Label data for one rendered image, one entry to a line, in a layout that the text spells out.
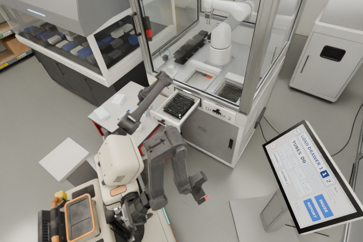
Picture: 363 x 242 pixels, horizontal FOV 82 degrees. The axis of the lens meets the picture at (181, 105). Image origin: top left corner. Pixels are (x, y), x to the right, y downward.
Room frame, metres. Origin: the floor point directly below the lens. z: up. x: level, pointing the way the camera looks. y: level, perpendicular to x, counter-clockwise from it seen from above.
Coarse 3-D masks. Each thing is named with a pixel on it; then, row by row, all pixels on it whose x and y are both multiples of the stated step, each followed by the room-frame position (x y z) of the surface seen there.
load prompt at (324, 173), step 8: (304, 136) 0.62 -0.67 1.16; (304, 144) 0.58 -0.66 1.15; (312, 144) 0.56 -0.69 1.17; (312, 152) 0.52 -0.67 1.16; (312, 160) 0.49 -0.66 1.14; (320, 160) 0.47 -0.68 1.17; (320, 168) 0.44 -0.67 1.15; (320, 176) 0.40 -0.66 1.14; (328, 176) 0.39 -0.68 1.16; (328, 184) 0.35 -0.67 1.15
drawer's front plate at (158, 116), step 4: (152, 112) 1.12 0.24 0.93; (156, 112) 1.12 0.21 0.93; (152, 116) 1.13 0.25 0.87; (156, 116) 1.10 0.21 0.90; (160, 116) 1.07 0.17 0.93; (156, 120) 1.11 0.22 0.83; (168, 120) 1.02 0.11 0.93; (168, 124) 1.03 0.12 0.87; (172, 124) 1.00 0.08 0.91; (176, 124) 0.98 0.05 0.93
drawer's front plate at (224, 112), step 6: (204, 102) 1.19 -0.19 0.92; (204, 108) 1.19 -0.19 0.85; (210, 108) 1.15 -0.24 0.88; (216, 108) 1.12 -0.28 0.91; (222, 108) 1.10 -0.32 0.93; (216, 114) 1.11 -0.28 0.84; (222, 114) 1.08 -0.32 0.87; (228, 114) 1.05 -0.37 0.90; (234, 114) 1.02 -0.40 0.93; (228, 120) 1.04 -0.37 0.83; (234, 120) 1.02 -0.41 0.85
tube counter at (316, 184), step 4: (304, 156) 0.52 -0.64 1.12; (300, 160) 0.51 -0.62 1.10; (304, 160) 0.50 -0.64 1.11; (304, 164) 0.49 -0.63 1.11; (308, 164) 0.48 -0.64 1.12; (304, 168) 0.47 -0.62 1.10; (308, 168) 0.46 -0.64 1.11; (312, 168) 0.45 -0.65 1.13; (308, 172) 0.44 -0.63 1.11; (312, 172) 0.43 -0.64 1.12; (308, 176) 0.42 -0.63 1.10; (312, 176) 0.42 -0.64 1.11; (316, 176) 0.41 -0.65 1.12; (312, 180) 0.40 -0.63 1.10; (316, 180) 0.39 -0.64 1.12; (312, 184) 0.38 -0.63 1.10; (316, 184) 0.37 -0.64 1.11; (320, 184) 0.37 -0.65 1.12; (316, 188) 0.36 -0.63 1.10; (320, 188) 0.35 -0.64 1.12
